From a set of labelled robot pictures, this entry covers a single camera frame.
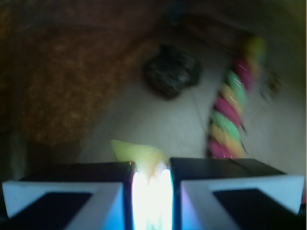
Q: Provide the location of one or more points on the gripper left finger with pad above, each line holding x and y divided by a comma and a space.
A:
89, 196

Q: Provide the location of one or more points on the yellow sponge with dark scourer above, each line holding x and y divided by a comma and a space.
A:
171, 71

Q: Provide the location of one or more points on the gripper right finger with pad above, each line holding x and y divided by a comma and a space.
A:
235, 194

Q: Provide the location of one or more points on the brown paper bag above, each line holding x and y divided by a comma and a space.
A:
71, 76

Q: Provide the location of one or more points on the multicolour twisted rope toy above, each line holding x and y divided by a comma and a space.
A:
225, 120

